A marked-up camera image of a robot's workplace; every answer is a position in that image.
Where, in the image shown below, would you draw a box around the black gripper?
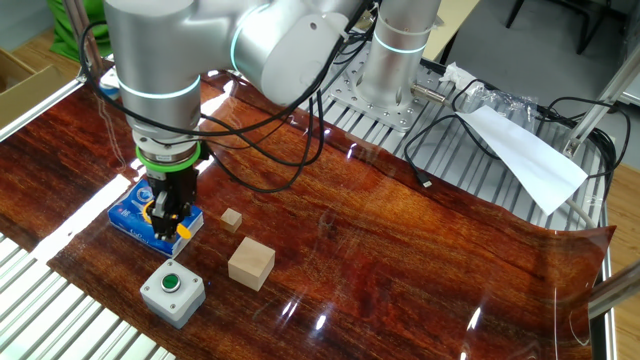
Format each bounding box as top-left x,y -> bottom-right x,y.
147,166 -> 199,242

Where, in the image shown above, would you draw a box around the yellow bubble ring wand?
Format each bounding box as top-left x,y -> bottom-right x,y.
141,201 -> 193,240

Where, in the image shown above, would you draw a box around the blue tissue pack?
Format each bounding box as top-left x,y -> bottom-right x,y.
107,178 -> 205,259

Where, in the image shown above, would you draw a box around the small wooden cube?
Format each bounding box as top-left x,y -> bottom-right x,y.
220,207 -> 244,234

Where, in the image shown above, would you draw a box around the white box with green button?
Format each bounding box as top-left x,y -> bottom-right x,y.
139,258 -> 207,330

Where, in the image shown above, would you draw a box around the large wooden cube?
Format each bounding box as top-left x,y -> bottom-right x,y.
227,236 -> 277,292

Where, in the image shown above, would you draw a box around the cardboard box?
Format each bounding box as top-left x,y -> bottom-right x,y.
0,47 -> 76,131

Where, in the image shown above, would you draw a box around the wood grain table mat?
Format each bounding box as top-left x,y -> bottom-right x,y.
0,69 -> 617,360

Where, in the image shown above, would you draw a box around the green cloth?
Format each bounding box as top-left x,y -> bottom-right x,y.
47,0 -> 114,59

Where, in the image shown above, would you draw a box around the metal cylinder connector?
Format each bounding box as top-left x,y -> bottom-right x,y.
410,82 -> 449,106

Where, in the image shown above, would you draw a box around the crumpled white tissue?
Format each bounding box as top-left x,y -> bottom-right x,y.
439,62 -> 479,91

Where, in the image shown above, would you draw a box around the clear plastic bag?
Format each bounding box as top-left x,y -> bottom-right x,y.
464,82 -> 539,131

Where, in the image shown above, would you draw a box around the white paper sheet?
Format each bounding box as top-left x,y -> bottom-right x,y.
455,104 -> 589,217

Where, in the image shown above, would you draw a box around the black chair legs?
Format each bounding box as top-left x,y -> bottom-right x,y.
504,0 -> 616,56

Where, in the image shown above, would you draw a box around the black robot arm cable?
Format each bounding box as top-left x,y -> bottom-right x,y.
78,7 -> 381,195

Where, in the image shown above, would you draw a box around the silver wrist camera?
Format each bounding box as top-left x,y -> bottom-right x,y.
98,67 -> 122,101

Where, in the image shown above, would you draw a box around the aluminium frame post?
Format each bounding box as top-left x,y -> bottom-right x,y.
562,47 -> 640,156
587,259 -> 640,321
62,0 -> 106,84

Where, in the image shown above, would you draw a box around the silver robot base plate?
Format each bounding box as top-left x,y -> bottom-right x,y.
327,42 -> 454,134

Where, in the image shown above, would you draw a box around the black USB cable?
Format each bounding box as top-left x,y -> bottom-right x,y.
402,113 -> 501,190

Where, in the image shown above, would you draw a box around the grey cable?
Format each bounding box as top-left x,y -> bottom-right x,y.
564,198 -> 599,230

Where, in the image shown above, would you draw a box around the black cable bundle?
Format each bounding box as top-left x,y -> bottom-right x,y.
537,97 -> 632,201

